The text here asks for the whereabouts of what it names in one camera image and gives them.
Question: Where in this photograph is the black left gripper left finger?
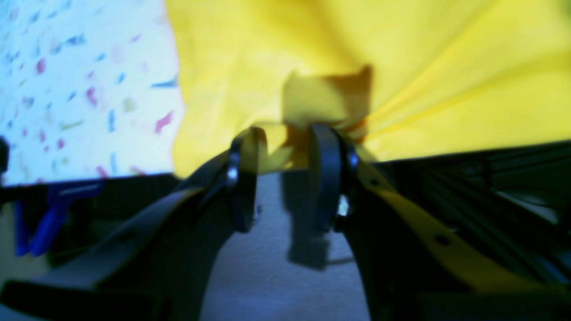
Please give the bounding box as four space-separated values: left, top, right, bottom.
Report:
1 127 267 321

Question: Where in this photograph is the yellow T-shirt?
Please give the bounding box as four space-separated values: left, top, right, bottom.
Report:
166 0 571 177

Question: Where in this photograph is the terrazzo pattern table cloth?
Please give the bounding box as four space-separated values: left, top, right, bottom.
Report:
0 0 185 187

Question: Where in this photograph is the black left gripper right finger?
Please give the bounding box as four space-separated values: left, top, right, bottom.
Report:
310 124 570 321

